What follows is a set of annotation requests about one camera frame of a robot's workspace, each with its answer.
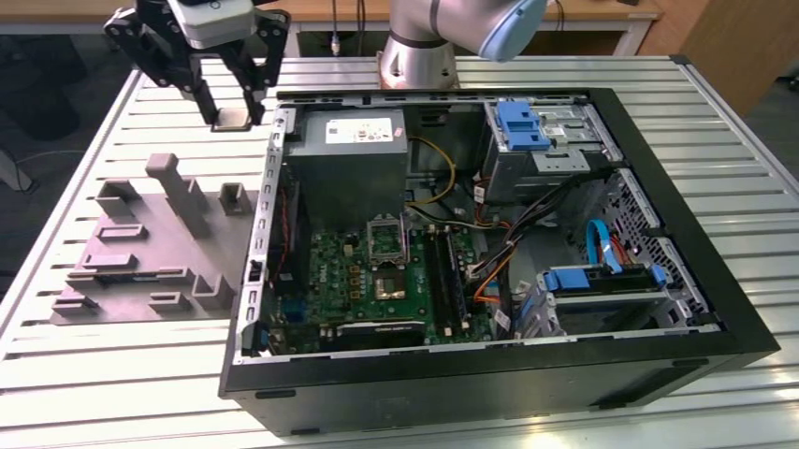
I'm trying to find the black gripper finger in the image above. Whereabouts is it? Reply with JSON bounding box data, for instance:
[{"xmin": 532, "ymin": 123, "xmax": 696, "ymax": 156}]
[
  {"xmin": 219, "ymin": 9, "xmax": 294, "ymax": 127},
  {"xmin": 103, "ymin": 8, "xmax": 222, "ymax": 127}
]

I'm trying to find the silver CPU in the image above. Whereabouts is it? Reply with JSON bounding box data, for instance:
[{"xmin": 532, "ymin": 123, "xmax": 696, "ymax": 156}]
[{"xmin": 210, "ymin": 107, "xmax": 259, "ymax": 133}]

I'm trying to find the black office chair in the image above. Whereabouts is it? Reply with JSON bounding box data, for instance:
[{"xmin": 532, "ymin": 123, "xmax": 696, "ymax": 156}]
[{"xmin": 0, "ymin": 35, "xmax": 89, "ymax": 141}]

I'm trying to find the grey power supply unit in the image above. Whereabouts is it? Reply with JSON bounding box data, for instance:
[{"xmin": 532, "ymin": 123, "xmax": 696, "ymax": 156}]
[{"xmin": 283, "ymin": 109, "xmax": 413, "ymax": 224}]

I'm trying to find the grey parts rack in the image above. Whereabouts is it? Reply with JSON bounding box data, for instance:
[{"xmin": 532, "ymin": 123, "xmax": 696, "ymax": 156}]
[{"xmin": 47, "ymin": 152, "xmax": 262, "ymax": 326}]

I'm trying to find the metal socket cover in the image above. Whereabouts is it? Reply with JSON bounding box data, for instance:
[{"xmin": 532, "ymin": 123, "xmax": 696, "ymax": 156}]
[{"xmin": 366, "ymin": 213, "xmax": 413, "ymax": 267}]

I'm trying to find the blue plastic drive carrier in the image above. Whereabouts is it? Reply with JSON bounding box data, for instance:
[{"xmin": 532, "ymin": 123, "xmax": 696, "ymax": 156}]
[{"xmin": 498, "ymin": 100, "xmax": 552, "ymax": 152}]

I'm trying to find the metal locking lever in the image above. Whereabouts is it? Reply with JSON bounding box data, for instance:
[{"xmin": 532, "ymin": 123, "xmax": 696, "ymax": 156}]
[{"xmin": 405, "ymin": 212, "xmax": 419, "ymax": 268}]

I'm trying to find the metal drive cage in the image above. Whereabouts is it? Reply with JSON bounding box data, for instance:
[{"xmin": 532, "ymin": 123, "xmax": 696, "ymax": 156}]
[{"xmin": 483, "ymin": 97, "xmax": 626, "ymax": 202}]

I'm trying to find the green motherboard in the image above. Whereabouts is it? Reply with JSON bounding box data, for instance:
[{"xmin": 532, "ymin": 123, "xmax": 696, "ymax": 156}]
[{"xmin": 265, "ymin": 210, "xmax": 501, "ymax": 355}]

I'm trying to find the black RAM slot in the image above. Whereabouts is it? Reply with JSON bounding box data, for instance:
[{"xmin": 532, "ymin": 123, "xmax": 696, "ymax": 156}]
[{"xmin": 441, "ymin": 224, "xmax": 475, "ymax": 331}]

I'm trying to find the black graphics card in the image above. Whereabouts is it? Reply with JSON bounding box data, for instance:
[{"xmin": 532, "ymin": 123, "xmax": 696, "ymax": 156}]
[{"xmin": 334, "ymin": 319, "xmax": 427, "ymax": 350}]

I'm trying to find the hard disk in blue carrier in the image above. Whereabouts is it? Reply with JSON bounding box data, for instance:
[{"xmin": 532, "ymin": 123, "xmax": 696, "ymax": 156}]
[{"xmin": 541, "ymin": 262, "xmax": 672, "ymax": 297}]

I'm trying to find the brown wooden cabinet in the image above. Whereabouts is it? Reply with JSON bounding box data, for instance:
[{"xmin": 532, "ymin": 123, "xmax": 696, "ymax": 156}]
[{"xmin": 636, "ymin": 0, "xmax": 799, "ymax": 118}]

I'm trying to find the black PC case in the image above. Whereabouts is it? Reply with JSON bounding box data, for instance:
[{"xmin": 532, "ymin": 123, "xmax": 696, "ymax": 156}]
[{"xmin": 217, "ymin": 86, "xmax": 784, "ymax": 439}]

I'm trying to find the metal disk bay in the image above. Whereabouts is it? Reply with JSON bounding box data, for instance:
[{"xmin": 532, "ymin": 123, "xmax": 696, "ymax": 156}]
[{"xmin": 540, "ymin": 280, "xmax": 701, "ymax": 337}]

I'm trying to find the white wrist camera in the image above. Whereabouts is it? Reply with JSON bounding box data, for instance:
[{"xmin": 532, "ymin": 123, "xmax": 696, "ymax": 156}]
[{"xmin": 166, "ymin": 0, "xmax": 257, "ymax": 50}]

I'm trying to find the black cable with connector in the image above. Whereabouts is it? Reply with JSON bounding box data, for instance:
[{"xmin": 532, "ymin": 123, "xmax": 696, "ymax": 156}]
[{"xmin": 329, "ymin": 0, "xmax": 369, "ymax": 53}]

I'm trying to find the yellow wire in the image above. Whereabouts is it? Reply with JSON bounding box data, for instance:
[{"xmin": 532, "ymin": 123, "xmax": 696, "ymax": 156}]
[{"xmin": 405, "ymin": 135, "xmax": 458, "ymax": 206}]

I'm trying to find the grey wire bundle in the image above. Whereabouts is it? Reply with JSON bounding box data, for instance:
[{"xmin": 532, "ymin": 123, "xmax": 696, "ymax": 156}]
[{"xmin": 405, "ymin": 204, "xmax": 509, "ymax": 231}]

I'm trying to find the wooden desk white frame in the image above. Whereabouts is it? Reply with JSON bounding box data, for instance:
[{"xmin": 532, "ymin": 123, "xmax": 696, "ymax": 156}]
[{"xmin": 0, "ymin": 0, "xmax": 664, "ymax": 57}]

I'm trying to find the black cable bundle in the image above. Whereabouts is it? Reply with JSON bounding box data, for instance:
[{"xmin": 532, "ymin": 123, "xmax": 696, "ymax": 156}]
[{"xmin": 465, "ymin": 167, "xmax": 617, "ymax": 284}]

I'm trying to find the orange wire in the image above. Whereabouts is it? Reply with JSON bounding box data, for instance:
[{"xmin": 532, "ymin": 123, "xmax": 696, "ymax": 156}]
[{"xmin": 473, "ymin": 268, "xmax": 505, "ymax": 305}]

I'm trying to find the blue disk wire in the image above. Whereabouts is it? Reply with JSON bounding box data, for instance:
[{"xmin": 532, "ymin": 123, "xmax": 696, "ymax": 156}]
[{"xmin": 586, "ymin": 218, "xmax": 626, "ymax": 275}]

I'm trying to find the red disk wire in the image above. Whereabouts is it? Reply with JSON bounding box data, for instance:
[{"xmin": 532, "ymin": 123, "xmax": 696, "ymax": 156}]
[{"xmin": 610, "ymin": 232, "xmax": 642, "ymax": 268}]

